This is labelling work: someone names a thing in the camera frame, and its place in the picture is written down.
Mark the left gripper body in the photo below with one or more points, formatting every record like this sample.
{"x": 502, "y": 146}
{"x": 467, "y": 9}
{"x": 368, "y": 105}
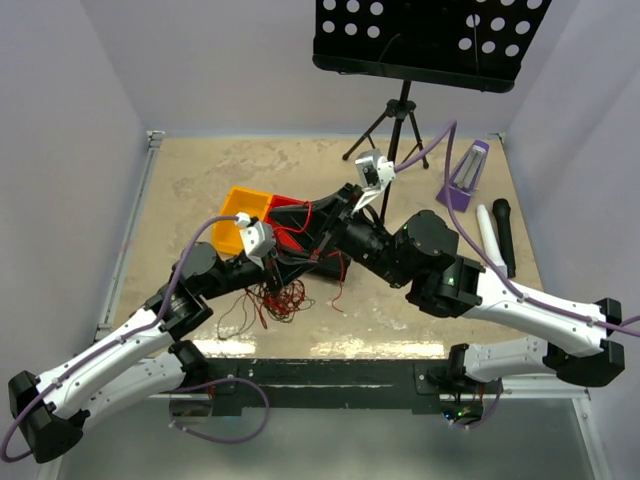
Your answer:
{"x": 248, "y": 273}

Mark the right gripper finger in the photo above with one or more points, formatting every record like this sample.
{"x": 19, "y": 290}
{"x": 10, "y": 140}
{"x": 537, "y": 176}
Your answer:
{"x": 294, "y": 216}
{"x": 293, "y": 264}

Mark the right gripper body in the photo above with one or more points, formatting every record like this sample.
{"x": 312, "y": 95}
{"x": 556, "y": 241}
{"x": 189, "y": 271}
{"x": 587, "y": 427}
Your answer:
{"x": 342, "y": 211}

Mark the red plastic bin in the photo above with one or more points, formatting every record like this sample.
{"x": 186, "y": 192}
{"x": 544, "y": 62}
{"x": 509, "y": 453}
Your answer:
{"x": 284, "y": 235}

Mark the black plastic bin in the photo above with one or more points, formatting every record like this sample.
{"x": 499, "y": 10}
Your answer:
{"x": 334, "y": 267}

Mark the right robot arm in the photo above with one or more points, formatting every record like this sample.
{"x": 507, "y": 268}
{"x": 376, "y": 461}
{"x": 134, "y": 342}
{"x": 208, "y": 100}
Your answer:
{"x": 570, "y": 340}

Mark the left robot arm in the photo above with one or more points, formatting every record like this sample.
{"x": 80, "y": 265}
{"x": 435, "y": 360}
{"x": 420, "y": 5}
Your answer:
{"x": 148, "y": 354}

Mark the purple metronome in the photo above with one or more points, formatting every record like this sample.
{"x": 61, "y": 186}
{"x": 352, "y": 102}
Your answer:
{"x": 465, "y": 177}

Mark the white microphone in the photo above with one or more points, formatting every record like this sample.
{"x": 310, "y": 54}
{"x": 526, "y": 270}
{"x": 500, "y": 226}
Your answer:
{"x": 490, "y": 243}

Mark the black microphone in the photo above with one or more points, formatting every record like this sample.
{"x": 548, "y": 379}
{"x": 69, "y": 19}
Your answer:
{"x": 501, "y": 210}

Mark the black music stand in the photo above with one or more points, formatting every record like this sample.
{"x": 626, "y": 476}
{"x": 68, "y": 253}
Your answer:
{"x": 474, "y": 45}

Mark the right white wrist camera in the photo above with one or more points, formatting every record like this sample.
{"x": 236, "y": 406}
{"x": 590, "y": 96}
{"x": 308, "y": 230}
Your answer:
{"x": 375, "y": 174}

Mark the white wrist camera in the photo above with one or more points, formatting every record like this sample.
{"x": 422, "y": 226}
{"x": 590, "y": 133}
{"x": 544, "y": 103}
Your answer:
{"x": 257, "y": 237}
{"x": 375, "y": 174}

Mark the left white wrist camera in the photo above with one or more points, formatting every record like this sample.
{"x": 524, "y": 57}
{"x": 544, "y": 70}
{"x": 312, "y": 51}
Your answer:
{"x": 257, "y": 237}

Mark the aluminium frame rail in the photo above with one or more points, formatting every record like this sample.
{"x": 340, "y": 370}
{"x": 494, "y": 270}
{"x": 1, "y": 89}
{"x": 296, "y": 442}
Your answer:
{"x": 545, "y": 392}

